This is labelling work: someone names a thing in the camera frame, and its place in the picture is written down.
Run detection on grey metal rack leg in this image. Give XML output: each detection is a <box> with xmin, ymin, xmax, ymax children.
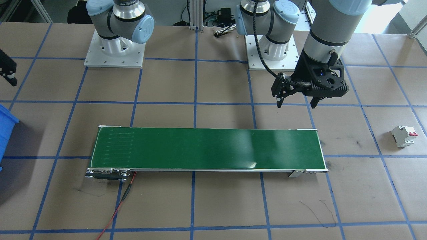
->
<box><xmin>32</xmin><ymin>0</ymin><xmax>51</xmax><ymax>22</ymax></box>

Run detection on blue plastic bin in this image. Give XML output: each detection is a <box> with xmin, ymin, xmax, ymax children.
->
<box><xmin>0</xmin><ymin>104</ymin><xmax>19</xmax><ymax>172</ymax></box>

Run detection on black bag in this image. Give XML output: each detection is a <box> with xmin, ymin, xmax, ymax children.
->
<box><xmin>67</xmin><ymin>0</ymin><xmax>94</xmax><ymax>24</ymax></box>

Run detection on black power adapter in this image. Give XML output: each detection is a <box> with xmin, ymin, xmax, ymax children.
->
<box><xmin>216</xmin><ymin>8</ymin><xmax>233</xmax><ymax>23</ymax></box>

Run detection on white circuit breaker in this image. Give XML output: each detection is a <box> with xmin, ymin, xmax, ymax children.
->
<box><xmin>392</xmin><ymin>126</ymin><xmax>419</xmax><ymax>148</ymax></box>

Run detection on green belt conveyor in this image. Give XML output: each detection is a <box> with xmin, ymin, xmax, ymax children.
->
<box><xmin>85</xmin><ymin>125</ymin><xmax>329</xmax><ymax>182</ymax></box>

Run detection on aluminium profile bar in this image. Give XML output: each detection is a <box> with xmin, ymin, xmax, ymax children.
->
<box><xmin>410</xmin><ymin>18</ymin><xmax>427</xmax><ymax>39</ymax></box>

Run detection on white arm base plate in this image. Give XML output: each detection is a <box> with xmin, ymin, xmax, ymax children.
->
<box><xmin>83</xmin><ymin>29</ymin><xmax>147</xmax><ymax>69</ymax></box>
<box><xmin>245</xmin><ymin>34</ymin><xmax>301</xmax><ymax>71</ymax></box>

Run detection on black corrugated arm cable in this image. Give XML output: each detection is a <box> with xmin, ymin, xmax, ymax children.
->
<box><xmin>252</xmin><ymin>0</ymin><xmax>284</xmax><ymax>79</ymax></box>

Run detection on silver metal cable plug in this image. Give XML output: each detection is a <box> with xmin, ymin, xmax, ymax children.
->
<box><xmin>215</xmin><ymin>27</ymin><xmax>237</xmax><ymax>37</ymax></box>

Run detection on aluminium frame bars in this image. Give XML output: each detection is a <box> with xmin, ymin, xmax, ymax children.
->
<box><xmin>188</xmin><ymin>0</ymin><xmax>204</xmax><ymax>31</ymax></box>

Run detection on black hanging cable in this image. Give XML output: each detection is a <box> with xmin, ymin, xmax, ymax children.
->
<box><xmin>172</xmin><ymin>0</ymin><xmax>190</xmax><ymax>27</ymax></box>

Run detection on red and black conveyor cable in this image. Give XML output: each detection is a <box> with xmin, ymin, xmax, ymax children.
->
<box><xmin>96</xmin><ymin>171</ymin><xmax>137</xmax><ymax>240</ymax></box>

